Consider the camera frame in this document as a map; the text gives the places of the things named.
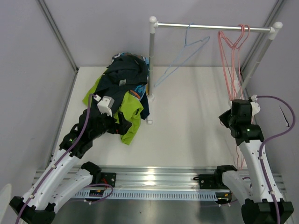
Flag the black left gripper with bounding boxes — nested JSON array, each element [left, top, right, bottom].
[[90, 109, 132, 140]]

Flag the lime green shorts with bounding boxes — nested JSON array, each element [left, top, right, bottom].
[[79, 78, 143, 145]]

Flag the navy blue shorts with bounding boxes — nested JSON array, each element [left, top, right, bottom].
[[140, 93, 150, 120]]

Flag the patterned blue orange shorts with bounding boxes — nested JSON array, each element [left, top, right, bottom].
[[111, 52, 149, 101]]

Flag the blue wire hanger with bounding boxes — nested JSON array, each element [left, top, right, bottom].
[[153, 22, 211, 88]]

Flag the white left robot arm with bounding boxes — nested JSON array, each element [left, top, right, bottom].
[[9, 109, 132, 224]]

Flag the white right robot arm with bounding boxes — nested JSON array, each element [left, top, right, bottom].
[[213, 95, 294, 224]]

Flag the white metal clothes rack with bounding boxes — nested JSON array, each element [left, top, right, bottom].
[[147, 16, 283, 124]]

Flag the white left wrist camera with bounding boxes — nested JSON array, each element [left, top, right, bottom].
[[93, 95, 114, 117]]

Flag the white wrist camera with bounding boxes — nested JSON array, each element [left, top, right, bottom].
[[249, 95, 261, 117], [93, 95, 114, 117]]

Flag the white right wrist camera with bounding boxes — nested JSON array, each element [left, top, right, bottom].
[[249, 95, 261, 117]]

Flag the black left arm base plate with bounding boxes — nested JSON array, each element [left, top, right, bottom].
[[100, 172, 117, 188]]

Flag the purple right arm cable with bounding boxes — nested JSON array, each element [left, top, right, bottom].
[[219, 94, 299, 224]]

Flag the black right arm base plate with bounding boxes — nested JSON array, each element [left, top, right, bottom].
[[198, 174, 229, 190]]

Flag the white slotted cable duct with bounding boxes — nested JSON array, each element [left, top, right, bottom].
[[73, 189, 218, 201]]

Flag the aluminium mounting rail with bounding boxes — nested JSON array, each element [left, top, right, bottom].
[[31, 165, 286, 193]]

